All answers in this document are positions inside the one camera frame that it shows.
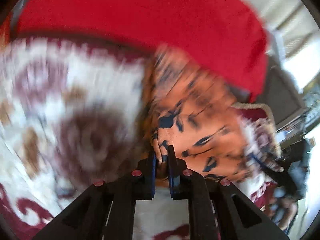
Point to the beige dotted curtain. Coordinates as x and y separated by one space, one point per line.
294 23

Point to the dark leather sofa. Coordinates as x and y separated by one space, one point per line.
281 95

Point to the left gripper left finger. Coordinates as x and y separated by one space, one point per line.
105 210

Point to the orange floral blouse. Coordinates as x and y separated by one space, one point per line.
192 111

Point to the floral plush bed blanket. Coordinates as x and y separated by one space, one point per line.
68 118

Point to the red blanket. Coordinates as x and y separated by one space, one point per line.
223 35

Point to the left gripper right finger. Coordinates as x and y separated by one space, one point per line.
217 210

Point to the person right hand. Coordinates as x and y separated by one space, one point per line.
282 211

